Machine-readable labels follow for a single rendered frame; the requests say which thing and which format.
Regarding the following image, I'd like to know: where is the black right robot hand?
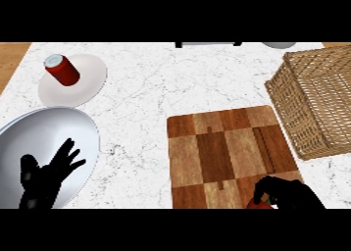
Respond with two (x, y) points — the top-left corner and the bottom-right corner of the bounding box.
(251, 176), (325, 210)

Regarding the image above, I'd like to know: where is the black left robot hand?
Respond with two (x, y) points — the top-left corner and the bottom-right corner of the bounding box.
(18, 137), (87, 210)

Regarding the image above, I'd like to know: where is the red bell pepper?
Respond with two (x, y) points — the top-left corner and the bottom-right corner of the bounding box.
(246, 199), (277, 210)

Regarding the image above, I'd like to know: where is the wooden checkered cutting board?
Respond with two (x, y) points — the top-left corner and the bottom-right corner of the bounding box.
(166, 104), (305, 210)

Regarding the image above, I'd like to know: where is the wicker basket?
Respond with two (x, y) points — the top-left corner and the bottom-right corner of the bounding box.
(263, 44), (351, 162)

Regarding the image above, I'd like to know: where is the large silver bowl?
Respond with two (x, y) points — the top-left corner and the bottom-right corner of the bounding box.
(0, 106), (102, 210)

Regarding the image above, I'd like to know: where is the white plate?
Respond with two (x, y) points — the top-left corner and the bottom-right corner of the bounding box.
(36, 53), (108, 108)

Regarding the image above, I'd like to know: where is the red can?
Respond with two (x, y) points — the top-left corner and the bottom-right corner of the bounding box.
(42, 53), (81, 87)

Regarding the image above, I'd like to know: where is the grey round object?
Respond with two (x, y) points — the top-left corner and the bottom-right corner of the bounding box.
(259, 42), (299, 50)

